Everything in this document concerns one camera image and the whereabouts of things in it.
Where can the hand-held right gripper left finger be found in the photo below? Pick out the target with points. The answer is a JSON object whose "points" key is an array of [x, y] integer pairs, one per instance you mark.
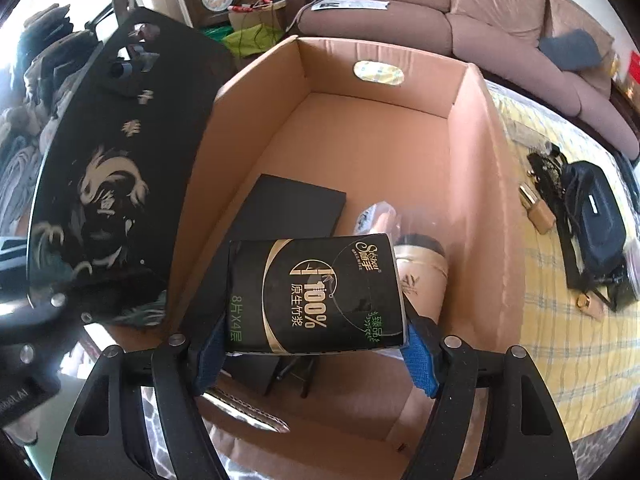
{"points": [[207, 355]]}

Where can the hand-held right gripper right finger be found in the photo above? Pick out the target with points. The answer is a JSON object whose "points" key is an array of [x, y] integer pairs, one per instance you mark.
{"points": [[420, 360]]}

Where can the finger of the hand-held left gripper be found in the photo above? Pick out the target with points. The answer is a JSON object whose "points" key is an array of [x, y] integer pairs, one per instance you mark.
{"points": [[45, 322], [12, 260]]}

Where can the beige cup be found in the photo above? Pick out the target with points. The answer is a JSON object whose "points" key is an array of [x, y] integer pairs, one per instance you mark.
{"points": [[417, 280]]}

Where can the black tissue packet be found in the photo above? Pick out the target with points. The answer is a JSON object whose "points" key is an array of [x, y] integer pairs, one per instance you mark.
{"points": [[310, 295]]}

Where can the black printed paper bag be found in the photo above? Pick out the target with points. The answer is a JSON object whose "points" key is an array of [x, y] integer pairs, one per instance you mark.
{"points": [[115, 185]]}

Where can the black box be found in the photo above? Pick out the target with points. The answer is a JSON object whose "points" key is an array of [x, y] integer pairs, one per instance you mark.
{"points": [[295, 210]]}

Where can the black hairbrush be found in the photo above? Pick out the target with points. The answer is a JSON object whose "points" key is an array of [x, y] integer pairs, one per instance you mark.
{"points": [[545, 172]]}

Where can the large cardboard box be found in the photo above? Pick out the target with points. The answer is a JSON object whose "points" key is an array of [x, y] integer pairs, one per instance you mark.
{"points": [[350, 125]]}

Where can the clear plastic packet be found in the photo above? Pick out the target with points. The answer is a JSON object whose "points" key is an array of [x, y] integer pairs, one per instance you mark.
{"points": [[375, 217]]}

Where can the yellow checked cloth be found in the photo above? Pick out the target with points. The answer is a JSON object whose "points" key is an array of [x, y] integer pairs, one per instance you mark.
{"points": [[575, 360]]}

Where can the dark clothes pile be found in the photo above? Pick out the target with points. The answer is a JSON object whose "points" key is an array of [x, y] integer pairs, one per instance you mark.
{"points": [[30, 85]]}

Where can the small beige gold lipstick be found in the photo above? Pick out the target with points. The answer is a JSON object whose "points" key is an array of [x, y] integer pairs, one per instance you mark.
{"points": [[592, 307]]}

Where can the beige bottle with gold cap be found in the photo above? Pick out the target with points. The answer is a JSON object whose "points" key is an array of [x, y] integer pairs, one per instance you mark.
{"points": [[540, 212]]}

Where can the black zip pouch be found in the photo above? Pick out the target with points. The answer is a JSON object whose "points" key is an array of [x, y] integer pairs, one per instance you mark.
{"points": [[592, 220]]}

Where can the green bag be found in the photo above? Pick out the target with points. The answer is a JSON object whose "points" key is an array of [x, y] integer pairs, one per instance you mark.
{"points": [[252, 40]]}

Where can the small brown carton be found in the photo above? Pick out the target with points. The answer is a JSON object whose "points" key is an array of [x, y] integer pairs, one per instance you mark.
{"points": [[250, 17]]}

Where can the printed paper leaflet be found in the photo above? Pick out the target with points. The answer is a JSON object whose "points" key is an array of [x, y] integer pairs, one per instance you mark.
{"points": [[350, 4]]}

